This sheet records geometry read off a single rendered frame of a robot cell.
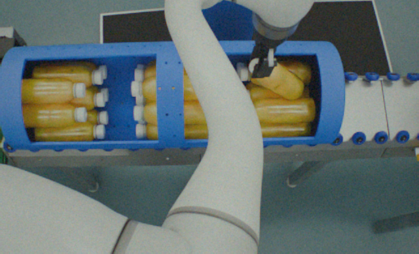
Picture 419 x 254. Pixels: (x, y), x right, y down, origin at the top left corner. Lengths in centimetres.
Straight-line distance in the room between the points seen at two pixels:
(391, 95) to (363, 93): 10
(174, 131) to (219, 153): 67
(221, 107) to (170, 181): 178
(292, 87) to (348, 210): 132
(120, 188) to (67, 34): 91
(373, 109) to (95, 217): 124
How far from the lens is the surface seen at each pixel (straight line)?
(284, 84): 118
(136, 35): 242
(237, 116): 55
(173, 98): 114
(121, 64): 139
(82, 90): 124
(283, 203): 236
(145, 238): 42
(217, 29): 200
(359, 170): 250
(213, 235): 44
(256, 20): 88
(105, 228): 41
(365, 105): 155
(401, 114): 159
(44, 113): 127
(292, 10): 78
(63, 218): 41
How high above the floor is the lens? 229
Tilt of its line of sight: 72 degrees down
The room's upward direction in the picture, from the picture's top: 10 degrees clockwise
